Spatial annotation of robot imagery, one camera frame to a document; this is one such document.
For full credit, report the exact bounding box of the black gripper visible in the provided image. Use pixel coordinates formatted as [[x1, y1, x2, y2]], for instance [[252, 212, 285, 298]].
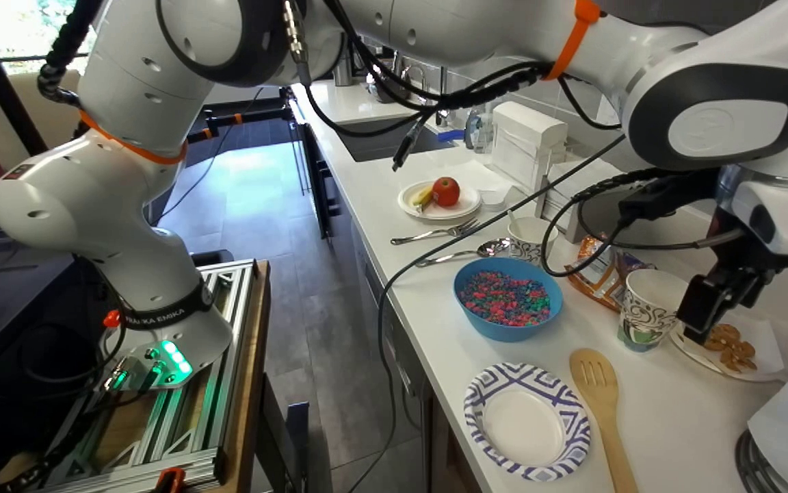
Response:
[[675, 213, 788, 346]]

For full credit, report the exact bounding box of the blue bowl with candies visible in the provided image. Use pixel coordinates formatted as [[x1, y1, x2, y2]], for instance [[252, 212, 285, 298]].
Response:
[[452, 255, 565, 346]]

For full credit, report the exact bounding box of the metal fork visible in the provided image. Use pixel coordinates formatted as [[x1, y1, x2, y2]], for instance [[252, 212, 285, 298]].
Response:
[[389, 222, 472, 246]]

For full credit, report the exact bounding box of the brown cookie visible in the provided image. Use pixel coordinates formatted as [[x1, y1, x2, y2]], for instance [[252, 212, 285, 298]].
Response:
[[720, 339, 760, 372], [702, 323, 743, 357]]

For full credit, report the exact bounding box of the white plate with cookies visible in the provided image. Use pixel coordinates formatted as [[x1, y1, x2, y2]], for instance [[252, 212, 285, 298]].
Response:
[[664, 312, 788, 383]]

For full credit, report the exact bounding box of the paper cup with green print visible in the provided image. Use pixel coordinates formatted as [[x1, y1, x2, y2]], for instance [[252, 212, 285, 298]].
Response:
[[616, 270, 690, 355]]

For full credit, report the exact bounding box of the orange chip bag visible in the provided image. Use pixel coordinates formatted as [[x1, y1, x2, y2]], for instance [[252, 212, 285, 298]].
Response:
[[563, 239, 650, 316]]

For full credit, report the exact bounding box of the wooden slotted spatula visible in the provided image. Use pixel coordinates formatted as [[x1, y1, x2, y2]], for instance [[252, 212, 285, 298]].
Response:
[[565, 348, 639, 493]]

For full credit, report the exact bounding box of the metal napkin holder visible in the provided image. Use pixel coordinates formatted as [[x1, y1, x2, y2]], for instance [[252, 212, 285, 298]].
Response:
[[565, 174, 634, 245]]

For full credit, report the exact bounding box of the paper cup with dark print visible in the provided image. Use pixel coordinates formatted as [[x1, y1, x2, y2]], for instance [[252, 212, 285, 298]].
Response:
[[504, 213, 556, 270]]

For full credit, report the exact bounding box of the blue patterned paper plate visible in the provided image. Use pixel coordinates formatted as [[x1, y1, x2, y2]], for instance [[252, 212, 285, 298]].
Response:
[[459, 359, 594, 485]]

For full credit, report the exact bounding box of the metal spoon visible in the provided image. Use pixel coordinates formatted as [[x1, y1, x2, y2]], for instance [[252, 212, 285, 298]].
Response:
[[415, 235, 516, 272]]

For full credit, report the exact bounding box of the white paper towel stack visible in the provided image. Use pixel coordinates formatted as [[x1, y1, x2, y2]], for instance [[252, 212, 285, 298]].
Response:
[[490, 100, 568, 189]]

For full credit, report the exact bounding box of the white fruit plate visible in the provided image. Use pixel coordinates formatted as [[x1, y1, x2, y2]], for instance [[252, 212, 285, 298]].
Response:
[[393, 178, 485, 227]]

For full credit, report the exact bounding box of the red apple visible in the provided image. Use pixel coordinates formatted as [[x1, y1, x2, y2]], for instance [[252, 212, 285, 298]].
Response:
[[430, 176, 463, 212]]

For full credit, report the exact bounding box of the yellow banana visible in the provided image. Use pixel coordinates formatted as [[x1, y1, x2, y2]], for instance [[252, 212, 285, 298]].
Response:
[[411, 185, 437, 213]]

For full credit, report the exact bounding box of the wooden cart board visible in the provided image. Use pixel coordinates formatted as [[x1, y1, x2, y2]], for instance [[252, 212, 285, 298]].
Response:
[[218, 261, 272, 493]]

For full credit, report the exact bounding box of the beige armchair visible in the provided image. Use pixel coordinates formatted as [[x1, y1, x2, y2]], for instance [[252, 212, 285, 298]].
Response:
[[0, 66, 100, 174]]

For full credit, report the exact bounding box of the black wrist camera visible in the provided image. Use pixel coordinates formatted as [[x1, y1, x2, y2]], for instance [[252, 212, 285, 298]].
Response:
[[616, 174, 720, 227]]

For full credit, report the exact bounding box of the long dark power cable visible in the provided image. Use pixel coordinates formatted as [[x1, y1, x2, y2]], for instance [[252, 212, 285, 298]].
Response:
[[344, 135, 628, 493]]

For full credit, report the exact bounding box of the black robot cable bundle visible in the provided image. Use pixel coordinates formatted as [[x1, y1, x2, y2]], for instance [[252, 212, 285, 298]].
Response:
[[282, 0, 751, 283]]

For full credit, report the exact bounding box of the black metal frame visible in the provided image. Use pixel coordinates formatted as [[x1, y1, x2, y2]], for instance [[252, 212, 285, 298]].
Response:
[[182, 94, 342, 241]]

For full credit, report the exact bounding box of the aluminium frame robot cart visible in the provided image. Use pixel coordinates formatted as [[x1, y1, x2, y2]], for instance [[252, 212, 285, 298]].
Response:
[[7, 259, 260, 493]]

